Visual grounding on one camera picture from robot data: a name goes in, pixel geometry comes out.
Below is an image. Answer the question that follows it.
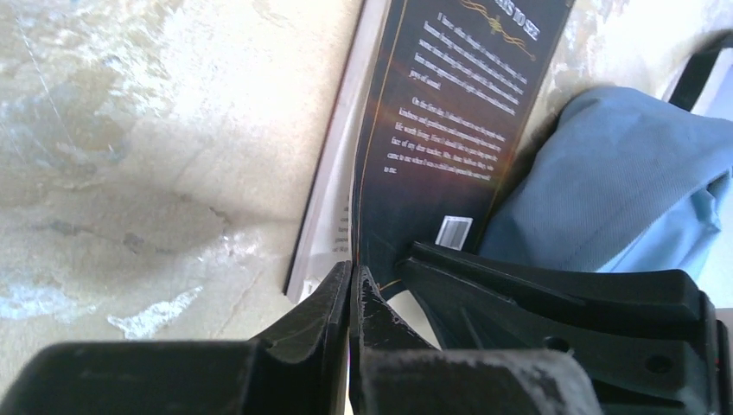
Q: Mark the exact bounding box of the blue backpack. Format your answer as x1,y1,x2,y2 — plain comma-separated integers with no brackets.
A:
479,35,732,278

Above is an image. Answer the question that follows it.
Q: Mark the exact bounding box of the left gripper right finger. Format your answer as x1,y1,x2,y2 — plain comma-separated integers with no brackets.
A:
349,266,602,414

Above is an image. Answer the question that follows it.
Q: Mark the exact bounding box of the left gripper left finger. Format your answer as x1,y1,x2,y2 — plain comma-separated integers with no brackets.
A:
1,261,353,414

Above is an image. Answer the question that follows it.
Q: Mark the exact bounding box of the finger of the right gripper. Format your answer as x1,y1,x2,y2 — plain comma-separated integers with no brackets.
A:
395,243,732,414

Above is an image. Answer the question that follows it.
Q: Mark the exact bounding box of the black book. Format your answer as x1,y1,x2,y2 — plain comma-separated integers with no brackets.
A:
284,1,573,303

